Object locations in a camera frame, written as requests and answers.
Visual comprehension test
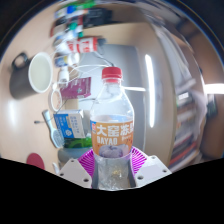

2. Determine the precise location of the clear drink bottle red cap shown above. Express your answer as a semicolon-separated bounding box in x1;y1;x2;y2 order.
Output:
89;66;135;191

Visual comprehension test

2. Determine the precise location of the black mug white inside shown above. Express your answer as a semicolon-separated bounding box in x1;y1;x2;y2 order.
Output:
9;51;54;100

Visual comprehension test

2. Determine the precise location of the under-shelf light bar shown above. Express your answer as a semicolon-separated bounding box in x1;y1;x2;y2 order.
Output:
144;54;156;129

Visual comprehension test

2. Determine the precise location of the blue and white box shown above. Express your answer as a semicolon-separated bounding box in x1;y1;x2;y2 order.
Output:
53;109;87;140

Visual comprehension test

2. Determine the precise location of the flat round red coaster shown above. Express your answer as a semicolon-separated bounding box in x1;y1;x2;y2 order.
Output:
25;152;46;171

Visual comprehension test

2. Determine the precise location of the magenta carton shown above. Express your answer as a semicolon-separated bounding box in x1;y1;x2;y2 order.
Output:
59;77;93;100

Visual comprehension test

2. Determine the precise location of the red and white canister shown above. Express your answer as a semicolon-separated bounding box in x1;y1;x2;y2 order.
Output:
66;37;108;54

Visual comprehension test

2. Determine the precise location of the dark green bottle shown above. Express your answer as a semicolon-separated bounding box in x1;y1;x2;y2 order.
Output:
63;135;94;149

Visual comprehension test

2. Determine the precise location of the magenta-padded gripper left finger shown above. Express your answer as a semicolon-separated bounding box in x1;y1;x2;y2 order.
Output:
58;148;100;190

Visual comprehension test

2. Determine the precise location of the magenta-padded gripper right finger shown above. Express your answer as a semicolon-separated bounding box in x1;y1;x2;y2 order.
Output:
127;146;173;189

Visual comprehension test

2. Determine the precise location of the ceiling light tube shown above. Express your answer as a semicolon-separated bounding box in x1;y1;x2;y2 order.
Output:
203;83;224;95

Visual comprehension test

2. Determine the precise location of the small white dish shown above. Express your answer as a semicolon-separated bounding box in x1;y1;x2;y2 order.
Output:
49;87;65;113

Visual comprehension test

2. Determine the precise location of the white plastic handheld tool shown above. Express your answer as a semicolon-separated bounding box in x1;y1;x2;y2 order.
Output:
41;109;64;149

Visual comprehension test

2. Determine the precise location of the white pill bottle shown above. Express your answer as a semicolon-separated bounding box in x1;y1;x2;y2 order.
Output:
54;54;80;68

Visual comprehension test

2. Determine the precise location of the white cable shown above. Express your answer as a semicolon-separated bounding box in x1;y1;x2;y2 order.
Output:
51;58;116;111

